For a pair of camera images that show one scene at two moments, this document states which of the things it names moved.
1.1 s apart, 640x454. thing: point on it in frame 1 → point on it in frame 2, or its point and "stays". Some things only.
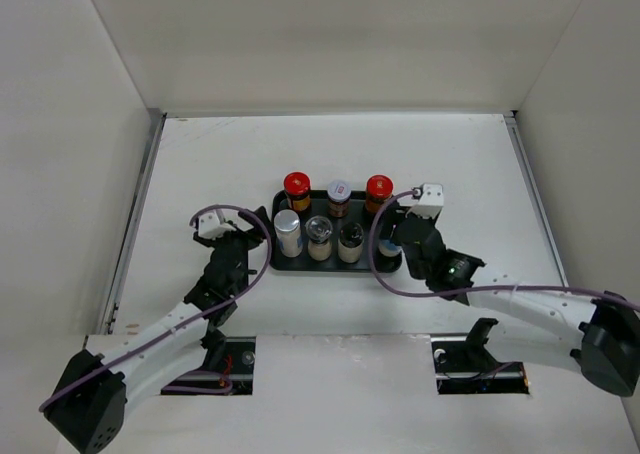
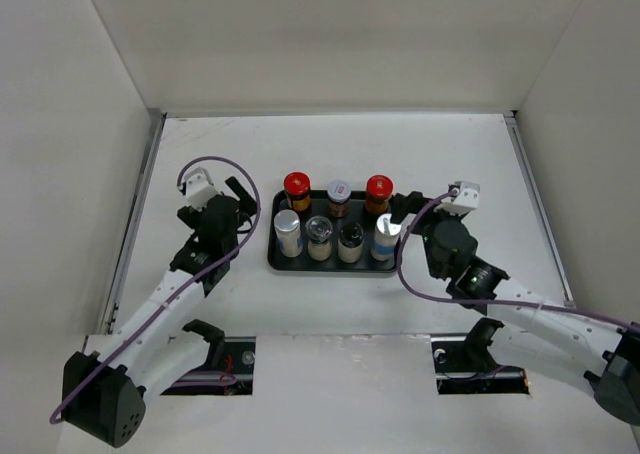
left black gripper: [253, 237] → [247, 207]
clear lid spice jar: [318, 230] stays
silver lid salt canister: [287, 226] stays
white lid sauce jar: [338, 193] stays
